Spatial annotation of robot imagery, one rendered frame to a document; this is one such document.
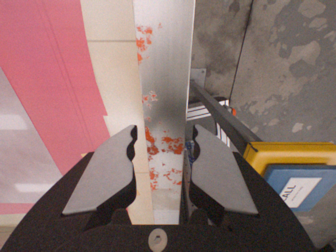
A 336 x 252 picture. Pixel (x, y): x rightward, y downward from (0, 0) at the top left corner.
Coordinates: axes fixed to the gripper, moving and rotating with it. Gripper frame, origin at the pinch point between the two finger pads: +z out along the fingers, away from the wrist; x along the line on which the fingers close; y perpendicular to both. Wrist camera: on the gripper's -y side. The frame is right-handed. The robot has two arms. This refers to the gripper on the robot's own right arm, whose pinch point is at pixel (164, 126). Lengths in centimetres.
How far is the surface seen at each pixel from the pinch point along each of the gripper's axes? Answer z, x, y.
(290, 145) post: 4.4, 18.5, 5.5
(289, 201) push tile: 1.1, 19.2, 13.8
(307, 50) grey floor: 98, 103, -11
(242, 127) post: 18.2, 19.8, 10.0
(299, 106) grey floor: 98, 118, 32
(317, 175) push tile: 1.1, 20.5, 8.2
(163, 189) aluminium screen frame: -0.9, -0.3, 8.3
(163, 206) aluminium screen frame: -0.9, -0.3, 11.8
